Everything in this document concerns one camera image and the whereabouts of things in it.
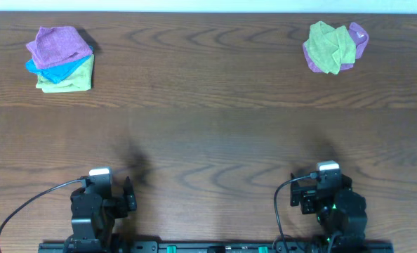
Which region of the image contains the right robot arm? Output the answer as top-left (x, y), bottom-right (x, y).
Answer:
top-left (290, 171), bottom-right (367, 252)

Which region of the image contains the purple microfiber cloth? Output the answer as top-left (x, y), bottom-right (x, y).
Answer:
top-left (26, 26), bottom-right (93, 69)

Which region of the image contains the green folded cloth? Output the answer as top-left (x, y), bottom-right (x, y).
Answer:
top-left (36, 54), bottom-right (95, 93)

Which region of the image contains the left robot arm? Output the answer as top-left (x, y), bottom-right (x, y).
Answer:
top-left (62, 174), bottom-right (137, 253)

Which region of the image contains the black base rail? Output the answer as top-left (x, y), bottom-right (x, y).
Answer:
top-left (37, 241), bottom-right (395, 253)

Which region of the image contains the green crumpled cloth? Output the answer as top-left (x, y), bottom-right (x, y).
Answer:
top-left (303, 20), bottom-right (357, 75)

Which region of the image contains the left black cable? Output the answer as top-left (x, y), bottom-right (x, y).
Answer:
top-left (0, 178), bottom-right (87, 253)

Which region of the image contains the blue folded cloth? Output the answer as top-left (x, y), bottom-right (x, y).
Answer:
top-left (25, 54), bottom-right (93, 84)

